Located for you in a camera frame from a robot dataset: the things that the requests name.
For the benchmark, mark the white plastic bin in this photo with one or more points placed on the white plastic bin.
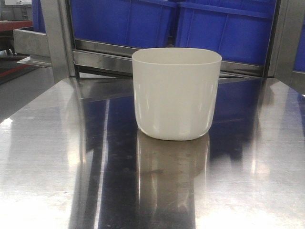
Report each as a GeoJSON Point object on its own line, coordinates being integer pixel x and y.
{"type": "Point", "coordinates": [175, 91]}

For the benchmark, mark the blue crate behind left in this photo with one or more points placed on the blue crate behind left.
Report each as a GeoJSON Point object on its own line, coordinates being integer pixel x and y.
{"type": "Point", "coordinates": [135, 23]}

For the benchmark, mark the blue crate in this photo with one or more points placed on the blue crate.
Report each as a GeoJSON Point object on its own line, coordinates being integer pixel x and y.
{"type": "Point", "coordinates": [239, 30]}
{"type": "Point", "coordinates": [135, 23]}

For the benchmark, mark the blue crate behind right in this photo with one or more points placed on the blue crate behind right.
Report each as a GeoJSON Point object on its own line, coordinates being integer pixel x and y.
{"type": "Point", "coordinates": [239, 30]}

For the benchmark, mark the stainless steel shelf frame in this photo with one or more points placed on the stainless steel shelf frame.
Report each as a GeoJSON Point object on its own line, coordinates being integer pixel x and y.
{"type": "Point", "coordinates": [67, 55]}

